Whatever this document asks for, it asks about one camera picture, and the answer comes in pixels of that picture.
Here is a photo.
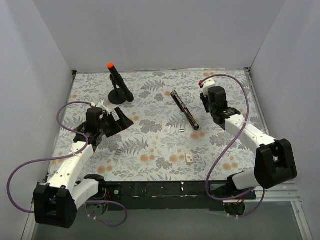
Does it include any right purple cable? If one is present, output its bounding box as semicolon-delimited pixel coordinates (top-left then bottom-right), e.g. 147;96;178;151
201;74;266;218

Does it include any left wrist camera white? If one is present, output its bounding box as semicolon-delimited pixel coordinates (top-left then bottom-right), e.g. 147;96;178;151
90;99;110;115

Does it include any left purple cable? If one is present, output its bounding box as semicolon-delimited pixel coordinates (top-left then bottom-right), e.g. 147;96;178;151
6;101;128;228

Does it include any black microphone on stand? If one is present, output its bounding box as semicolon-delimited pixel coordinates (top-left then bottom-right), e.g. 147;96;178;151
107;63;134;105

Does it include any black stapler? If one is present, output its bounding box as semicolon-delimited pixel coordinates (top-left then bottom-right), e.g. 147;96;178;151
170;90;200;131

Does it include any purple cable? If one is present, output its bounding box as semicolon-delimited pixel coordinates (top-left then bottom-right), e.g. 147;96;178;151
201;74;266;218
6;101;128;228

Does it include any small staple box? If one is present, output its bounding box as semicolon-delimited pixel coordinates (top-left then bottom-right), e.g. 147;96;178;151
185;151;194;165

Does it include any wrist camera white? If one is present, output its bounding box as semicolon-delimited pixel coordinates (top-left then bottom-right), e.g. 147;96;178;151
90;99;110;115
198;78;216;97

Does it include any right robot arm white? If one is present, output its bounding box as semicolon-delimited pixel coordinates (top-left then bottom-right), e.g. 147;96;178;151
200;86;298;199

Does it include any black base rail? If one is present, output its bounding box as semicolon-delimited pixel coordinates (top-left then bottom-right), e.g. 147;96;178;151
77;181;257;213

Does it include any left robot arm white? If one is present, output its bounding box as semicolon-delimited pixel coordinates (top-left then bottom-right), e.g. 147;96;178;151
33;105;134;229

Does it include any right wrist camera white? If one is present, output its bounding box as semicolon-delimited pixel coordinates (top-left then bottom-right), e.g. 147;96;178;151
198;78;216;97

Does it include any floral patterned table mat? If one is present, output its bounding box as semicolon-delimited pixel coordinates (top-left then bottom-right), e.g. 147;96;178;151
48;69;278;182

